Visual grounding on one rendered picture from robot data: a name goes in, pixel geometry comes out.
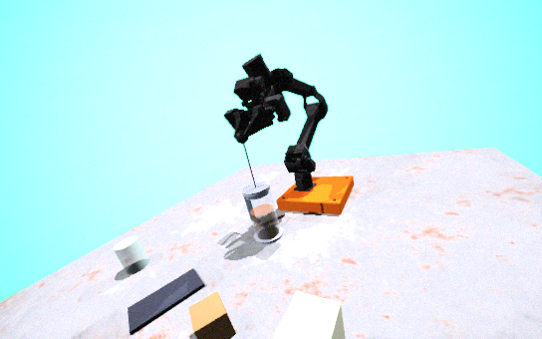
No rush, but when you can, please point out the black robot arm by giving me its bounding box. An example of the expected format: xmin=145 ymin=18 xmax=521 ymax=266
xmin=233 ymin=54 xmax=329 ymax=191

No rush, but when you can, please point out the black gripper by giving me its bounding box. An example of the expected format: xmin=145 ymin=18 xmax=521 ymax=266
xmin=224 ymin=90 xmax=291 ymax=139

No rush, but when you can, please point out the french press coffee maker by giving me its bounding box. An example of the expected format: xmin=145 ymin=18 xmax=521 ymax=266
xmin=235 ymin=131 xmax=284 ymax=244

